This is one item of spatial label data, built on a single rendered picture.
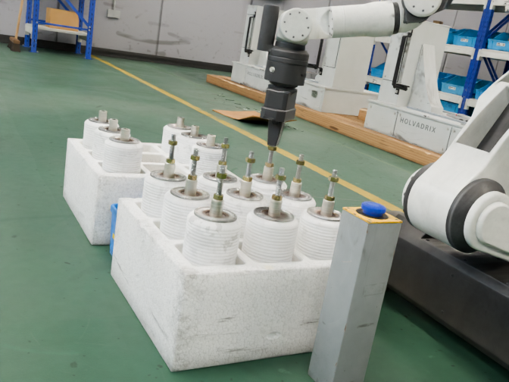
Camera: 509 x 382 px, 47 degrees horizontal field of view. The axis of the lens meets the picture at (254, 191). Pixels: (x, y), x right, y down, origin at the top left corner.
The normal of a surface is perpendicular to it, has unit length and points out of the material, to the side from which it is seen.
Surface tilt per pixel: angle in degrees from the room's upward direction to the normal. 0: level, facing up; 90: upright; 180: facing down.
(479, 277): 46
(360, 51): 90
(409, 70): 90
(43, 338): 0
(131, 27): 90
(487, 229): 90
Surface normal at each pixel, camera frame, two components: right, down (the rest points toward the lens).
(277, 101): -0.31, 0.20
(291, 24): 0.02, 0.26
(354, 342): 0.47, 0.30
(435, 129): -0.88, -0.02
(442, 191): -0.71, -0.44
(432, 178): -0.54, -0.66
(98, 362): 0.16, -0.95
